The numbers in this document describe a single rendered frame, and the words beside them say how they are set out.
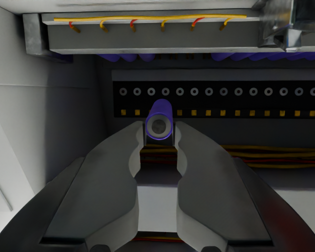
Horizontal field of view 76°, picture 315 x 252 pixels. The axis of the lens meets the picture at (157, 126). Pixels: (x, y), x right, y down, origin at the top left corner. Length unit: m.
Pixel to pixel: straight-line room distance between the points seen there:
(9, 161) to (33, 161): 0.02
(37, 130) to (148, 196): 0.11
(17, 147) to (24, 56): 0.07
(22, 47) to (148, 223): 0.18
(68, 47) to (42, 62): 0.04
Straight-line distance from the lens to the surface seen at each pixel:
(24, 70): 0.19
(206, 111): 0.30
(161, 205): 0.20
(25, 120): 0.19
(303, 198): 0.23
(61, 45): 0.18
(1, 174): 0.21
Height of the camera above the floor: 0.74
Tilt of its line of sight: 31 degrees up
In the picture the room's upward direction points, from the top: 179 degrees clockwise
